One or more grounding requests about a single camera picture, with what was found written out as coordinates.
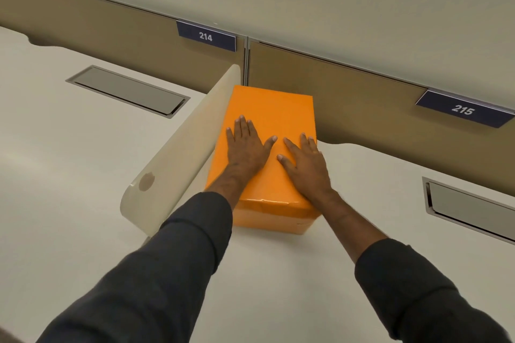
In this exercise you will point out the person's left little finger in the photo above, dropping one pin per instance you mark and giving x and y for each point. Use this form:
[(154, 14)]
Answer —
[(230, 137)]

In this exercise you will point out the person's left hand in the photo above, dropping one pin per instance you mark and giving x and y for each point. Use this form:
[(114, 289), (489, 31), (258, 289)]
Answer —
[(246, 154)]

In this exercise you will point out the person's left forearm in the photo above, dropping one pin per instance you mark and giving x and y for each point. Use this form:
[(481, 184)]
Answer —
[(161, 266)]

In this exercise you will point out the person's left thumb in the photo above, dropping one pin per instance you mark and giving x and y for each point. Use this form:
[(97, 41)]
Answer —
[(268, 145)]

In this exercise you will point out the cream desk divider panel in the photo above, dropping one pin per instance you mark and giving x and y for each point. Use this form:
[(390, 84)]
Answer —
[(189, 145)]

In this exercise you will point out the orange box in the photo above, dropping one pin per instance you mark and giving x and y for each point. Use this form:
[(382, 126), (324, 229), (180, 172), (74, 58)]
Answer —
[(268, 111)]

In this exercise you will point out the person's right thumb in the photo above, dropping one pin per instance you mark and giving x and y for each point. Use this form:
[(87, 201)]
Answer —
[(286, 166)]

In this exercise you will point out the person's right forearm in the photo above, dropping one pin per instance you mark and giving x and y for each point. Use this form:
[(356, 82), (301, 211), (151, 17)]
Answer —
[(402, 278)]

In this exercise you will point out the beige partition panel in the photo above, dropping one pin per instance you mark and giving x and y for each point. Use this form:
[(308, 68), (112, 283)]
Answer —
[(100, 29), (362, 101)]

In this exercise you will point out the blue number sign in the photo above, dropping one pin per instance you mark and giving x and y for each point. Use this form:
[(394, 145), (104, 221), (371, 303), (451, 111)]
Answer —
[(206, 36), (462, 108)]

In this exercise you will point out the person's right hand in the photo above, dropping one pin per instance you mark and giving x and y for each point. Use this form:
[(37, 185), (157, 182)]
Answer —
[(309, 172)]

